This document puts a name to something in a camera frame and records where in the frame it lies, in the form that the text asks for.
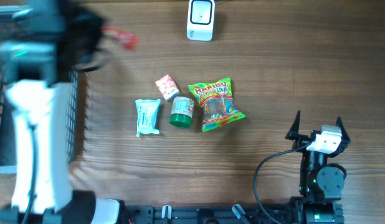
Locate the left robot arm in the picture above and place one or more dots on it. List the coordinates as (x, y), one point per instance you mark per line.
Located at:
(61, 36)

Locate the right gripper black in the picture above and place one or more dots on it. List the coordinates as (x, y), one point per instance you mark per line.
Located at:
(301, 140)

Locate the small red white box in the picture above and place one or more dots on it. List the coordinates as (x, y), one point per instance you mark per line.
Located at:
(167, 86)

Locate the red stick sachet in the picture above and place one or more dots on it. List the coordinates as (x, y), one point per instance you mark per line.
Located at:
(127, 40)

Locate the green lid jar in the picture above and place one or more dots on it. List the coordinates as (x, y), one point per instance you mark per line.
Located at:
(182, 112)

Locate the teal white tissue pack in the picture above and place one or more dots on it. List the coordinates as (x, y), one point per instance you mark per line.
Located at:
(147, 112)

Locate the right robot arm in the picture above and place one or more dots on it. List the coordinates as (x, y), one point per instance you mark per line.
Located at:
(321, 182)

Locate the white barcode scanner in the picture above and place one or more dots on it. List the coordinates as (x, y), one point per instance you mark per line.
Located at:
(200, 22)

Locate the Haribo gummy bag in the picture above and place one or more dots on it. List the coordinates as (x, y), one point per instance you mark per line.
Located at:
(216, 102)

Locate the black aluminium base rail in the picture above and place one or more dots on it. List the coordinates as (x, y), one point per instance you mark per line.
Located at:
(274, 213)

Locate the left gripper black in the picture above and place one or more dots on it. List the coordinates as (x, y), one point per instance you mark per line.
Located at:
(92, 18)

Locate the grey plastic mesh basket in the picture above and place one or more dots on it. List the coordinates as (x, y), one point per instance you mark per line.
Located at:
(10, 26)

